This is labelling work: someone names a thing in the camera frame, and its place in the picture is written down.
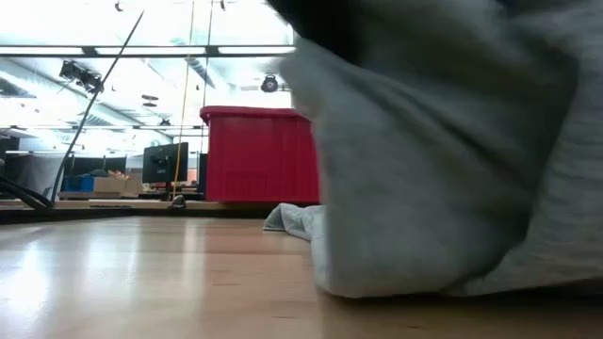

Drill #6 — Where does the black ceiling camera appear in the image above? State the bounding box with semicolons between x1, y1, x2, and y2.
57;59;106;96

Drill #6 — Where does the small round ceiling camera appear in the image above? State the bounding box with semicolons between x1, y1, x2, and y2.
260;73;280;94

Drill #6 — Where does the yellow hanging cord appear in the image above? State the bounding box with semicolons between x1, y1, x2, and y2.
171;0;197;199

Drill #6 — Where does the black ceiling light rail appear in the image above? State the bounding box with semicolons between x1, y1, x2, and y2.
0;44;297;59

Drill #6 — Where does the red plastic laundry bin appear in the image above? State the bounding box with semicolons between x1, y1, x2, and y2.
199;105;322;205

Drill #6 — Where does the brown cardboard box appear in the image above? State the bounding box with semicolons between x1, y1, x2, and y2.
92;169;143;195

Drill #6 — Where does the black computer monitor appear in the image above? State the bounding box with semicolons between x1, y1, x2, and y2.
141;141;190;202

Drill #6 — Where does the black aluminium table frame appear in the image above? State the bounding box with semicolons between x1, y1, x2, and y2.
0;205;277;225

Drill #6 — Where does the tan wooden desk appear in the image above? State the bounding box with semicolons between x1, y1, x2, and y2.
0;198;227;211

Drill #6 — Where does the grey t-shirt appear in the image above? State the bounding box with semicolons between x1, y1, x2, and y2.
262;0;603;299

